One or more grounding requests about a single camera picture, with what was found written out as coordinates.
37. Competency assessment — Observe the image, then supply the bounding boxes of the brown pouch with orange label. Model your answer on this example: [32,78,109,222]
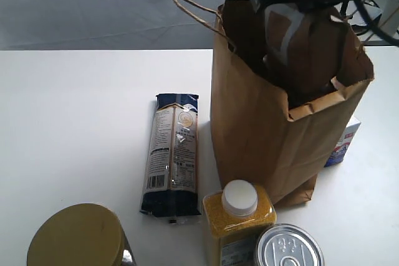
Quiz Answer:
[264,4,349,95]

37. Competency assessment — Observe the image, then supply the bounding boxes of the brown paper bag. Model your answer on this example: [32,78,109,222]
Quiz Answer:
[171,0,375,207]

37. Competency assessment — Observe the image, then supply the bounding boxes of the white blue milk carton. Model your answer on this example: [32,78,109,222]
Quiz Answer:
[324,115,361,168]

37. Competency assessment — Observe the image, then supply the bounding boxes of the yellow grain bottle white cap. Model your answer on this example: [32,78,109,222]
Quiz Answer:
[203,179,277,265]

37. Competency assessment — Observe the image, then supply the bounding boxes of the dark blue pasta packet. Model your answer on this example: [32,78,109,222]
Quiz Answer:
[140,93,200,224]

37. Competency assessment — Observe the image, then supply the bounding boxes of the silver tin can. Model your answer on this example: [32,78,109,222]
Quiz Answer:
[254,224,325,266]

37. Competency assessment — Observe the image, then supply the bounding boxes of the jar with gold lid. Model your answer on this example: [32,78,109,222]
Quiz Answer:
[26,203,137,265]

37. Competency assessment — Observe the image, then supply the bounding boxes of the black cable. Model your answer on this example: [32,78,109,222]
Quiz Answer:
[339,0,399,47]

